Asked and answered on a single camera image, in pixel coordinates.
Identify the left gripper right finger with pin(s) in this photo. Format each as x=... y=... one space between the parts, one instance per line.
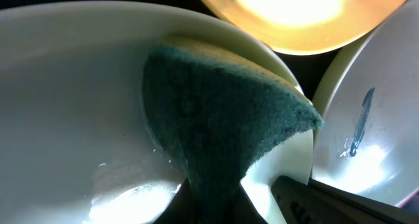
x=242 y=211

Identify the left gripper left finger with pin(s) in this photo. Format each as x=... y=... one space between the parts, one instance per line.
x=181 y=208

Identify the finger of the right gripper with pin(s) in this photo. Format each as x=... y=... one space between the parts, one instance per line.
x=318 y=203

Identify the green yellow sponge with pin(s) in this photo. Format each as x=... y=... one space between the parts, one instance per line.
x=217 y=112

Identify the yellow plate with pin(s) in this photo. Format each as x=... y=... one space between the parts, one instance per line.
x=304 y=27

